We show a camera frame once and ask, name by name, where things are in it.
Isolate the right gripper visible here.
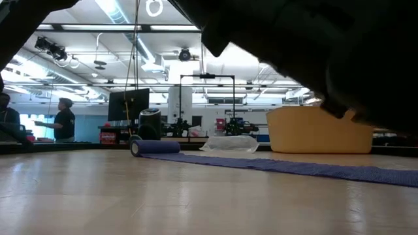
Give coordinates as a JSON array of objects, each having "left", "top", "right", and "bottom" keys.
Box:
[{"left": 321, "top": 39, "right": 418, "bottom": 135}]

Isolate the overhead light bar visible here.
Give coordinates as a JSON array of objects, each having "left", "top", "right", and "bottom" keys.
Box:
[{"left": 35, "top": 22, "right": 201, "bottom": 33}]

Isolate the silver ventilation duct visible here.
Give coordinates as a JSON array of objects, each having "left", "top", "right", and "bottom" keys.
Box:
[{"left": 94, "top": 0, "right": 157, "bottom": 65}]

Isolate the black background rig frame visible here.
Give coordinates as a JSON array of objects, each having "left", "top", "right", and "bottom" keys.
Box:
[{"left": 178, "top": 73, "right": 236, "bottom": 138}]

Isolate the black cylindrical air purifier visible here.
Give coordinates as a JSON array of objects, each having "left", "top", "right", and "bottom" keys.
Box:
[{"left": 138, "top": 108, "right": 162, "bottom": 141}]

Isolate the hanging yellow and black cable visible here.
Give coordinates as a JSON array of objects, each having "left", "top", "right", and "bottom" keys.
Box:
[{"left": 123, "top": 0, "right": 140, "bottom": 136}]

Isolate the yellow plastic tub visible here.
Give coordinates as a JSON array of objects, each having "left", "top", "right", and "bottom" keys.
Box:
[{"left": 266, "top": 106, "right": 374, "bottom": 154}]

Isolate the black computer monitor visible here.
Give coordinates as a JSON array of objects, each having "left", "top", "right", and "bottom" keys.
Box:
[{"left": 108, "top": 87, "right": 150, "bottom": 122}]

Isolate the white cable ring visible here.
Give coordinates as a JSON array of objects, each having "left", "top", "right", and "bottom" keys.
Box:
[{"left": 145, "top": 0, "right": 164, "bottom": 18}]

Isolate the person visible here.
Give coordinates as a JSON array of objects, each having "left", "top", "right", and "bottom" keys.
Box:
[
  {"left": 34, "top": 97, "right": 76, "bottom": 144},
  {"left": 0, "top": 92, "right": 21, "bottom": 143}
]

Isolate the clear plastic zip bag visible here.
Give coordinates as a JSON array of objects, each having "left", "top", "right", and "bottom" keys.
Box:
[{"left": 199, "top": 134, "right": 261, "bottom": 154}]

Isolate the red box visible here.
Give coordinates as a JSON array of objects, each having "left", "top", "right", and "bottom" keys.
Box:
[{"left": 99, "top": 131, "right": 118, "bottom": 145}]

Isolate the purple elastic bandage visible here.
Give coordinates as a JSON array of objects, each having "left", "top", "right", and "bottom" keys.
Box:
[{"left": 129, "top": 139, "right": 418, "bottom": 189}]

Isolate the white pillar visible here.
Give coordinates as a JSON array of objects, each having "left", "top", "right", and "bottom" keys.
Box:
[{"left": 167, "top": 61, "right": 193, "bottom": 125}]

